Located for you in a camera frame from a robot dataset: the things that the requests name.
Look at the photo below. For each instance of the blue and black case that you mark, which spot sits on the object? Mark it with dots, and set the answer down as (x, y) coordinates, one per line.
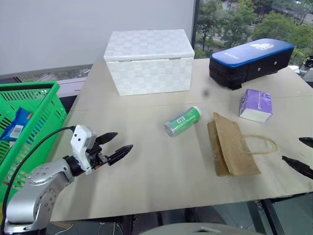
(249, 62)

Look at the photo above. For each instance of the purple tissue pack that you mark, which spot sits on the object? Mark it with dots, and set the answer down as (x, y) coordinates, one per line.
(256, 105)

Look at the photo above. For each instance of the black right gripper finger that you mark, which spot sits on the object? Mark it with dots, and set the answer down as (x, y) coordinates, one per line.
(297, 167)
(306, 141)

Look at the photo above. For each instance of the green roll of bags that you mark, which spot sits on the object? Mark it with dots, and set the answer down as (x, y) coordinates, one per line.
(183, 121)

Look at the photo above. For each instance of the white checkered storage box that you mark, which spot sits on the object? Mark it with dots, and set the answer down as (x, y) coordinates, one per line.
(149, 62)

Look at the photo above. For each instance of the green plastic shopping basket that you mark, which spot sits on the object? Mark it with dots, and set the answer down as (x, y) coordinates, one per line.
(27, 137)

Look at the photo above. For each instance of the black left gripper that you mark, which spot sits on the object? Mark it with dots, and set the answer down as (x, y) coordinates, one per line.
(97, 156)

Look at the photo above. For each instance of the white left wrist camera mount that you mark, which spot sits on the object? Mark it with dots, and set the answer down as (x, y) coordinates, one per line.
(79, 142)

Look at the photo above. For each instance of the blue snack packet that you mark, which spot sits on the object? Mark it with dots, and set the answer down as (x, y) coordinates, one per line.
(17, 123)

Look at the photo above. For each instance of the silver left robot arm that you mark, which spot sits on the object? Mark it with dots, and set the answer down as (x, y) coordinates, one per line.
(36, 193)

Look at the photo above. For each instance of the brown paper bag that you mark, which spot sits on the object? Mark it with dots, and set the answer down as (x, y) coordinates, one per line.
(230, 147)

